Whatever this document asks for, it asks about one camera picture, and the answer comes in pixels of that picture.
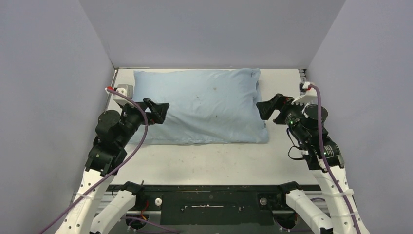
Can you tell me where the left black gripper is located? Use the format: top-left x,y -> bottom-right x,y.
117,97 -> 169,147

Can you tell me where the light blue pillowcase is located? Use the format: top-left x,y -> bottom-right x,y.
131,68 -> 269,145

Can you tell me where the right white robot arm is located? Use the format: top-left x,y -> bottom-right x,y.
256,94 -> 369,234

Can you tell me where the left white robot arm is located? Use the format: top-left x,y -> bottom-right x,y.
56,97 -> 169,234

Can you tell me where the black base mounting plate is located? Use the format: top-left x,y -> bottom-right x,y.
106,184 -> 323,226

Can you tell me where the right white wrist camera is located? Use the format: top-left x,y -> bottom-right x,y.
291,81 -> 318,106

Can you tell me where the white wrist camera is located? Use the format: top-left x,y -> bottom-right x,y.
113,84 -> 133,108
291,81 -> 318,106

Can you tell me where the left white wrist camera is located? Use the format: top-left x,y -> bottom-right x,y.
113,84 -> 133,108

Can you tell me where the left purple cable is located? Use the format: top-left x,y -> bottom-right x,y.
37,87 -> 150,234

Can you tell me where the black loop cable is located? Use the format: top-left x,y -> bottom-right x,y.
286,127 -> 307,161

